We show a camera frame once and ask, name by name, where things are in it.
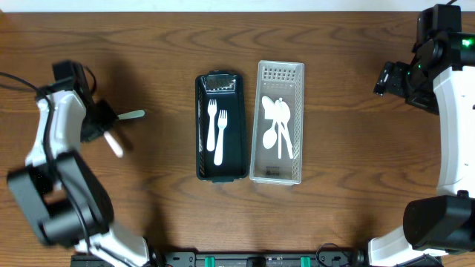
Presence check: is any black perforated plastic basket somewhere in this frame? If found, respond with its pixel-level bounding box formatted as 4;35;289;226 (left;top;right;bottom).
195;70;249;183

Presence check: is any white spoon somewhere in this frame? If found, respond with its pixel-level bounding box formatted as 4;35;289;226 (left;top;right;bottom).
103;131;124;158
261;96;294;159

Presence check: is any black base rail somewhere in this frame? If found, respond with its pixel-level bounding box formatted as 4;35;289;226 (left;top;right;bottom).
70;243;442;267

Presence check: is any white spoon horizontal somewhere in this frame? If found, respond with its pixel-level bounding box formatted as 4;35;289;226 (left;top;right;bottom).
279;99;294;159

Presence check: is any white spoon angled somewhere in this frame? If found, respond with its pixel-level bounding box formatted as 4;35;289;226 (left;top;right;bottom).
261;96;278;149

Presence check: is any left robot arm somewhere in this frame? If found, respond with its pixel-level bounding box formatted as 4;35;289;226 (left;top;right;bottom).
7;60;163;266

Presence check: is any mint green plastic fork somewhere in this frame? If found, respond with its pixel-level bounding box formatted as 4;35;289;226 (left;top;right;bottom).
117;110;145;120

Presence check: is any white spoon vertical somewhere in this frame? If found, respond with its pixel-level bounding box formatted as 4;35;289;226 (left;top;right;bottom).
275;98;283;159

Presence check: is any white fork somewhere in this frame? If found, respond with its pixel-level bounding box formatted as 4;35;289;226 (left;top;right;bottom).
214;110;227;165
206;99;217;151

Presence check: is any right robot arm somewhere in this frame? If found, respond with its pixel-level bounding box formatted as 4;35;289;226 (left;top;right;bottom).
367;1;474;266

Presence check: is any clear perforated plastic basket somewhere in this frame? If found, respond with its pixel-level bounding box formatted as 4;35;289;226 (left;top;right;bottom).
249;60;305;185

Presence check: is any white label sticker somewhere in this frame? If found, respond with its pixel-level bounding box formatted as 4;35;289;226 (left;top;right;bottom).
264;105;275;120

